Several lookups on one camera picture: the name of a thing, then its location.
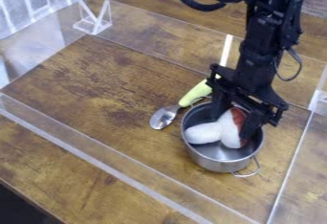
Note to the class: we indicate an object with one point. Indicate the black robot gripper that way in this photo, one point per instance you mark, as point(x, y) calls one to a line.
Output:
point(247, 86)

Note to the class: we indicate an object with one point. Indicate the white red plush mushroom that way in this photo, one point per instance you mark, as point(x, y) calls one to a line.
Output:
point(223, 130)

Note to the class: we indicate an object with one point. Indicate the silver metal pot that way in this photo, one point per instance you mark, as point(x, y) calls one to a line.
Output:
point(214, 156)

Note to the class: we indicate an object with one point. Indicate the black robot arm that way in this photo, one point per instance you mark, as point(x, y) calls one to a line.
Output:
point(273, 32)

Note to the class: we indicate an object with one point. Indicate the green handled metal spoon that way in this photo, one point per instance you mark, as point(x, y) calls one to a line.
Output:
point(166, 114)

